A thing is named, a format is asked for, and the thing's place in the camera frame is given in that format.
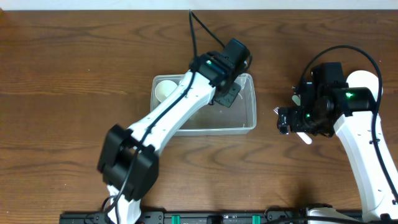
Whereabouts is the white cup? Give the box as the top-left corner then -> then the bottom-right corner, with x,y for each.
154,80 -> 178,103

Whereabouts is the white bowl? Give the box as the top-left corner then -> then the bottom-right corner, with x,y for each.
346,70 -> 379,101

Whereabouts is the mint green plastic spoon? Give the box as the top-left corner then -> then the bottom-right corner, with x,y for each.
292,95 -> 300,106

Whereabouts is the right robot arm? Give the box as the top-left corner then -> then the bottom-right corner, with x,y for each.
274,86 -> 397,223

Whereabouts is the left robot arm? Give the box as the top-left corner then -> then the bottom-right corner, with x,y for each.
97,52 -> 252,223

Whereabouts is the clear plastic container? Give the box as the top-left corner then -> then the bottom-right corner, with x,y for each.
150,73 -> 257,137

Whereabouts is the pink plastic fork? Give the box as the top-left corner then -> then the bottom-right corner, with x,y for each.
273,107 -> 312,145

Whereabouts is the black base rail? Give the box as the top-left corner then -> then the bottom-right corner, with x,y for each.
59,210 -> 398,224

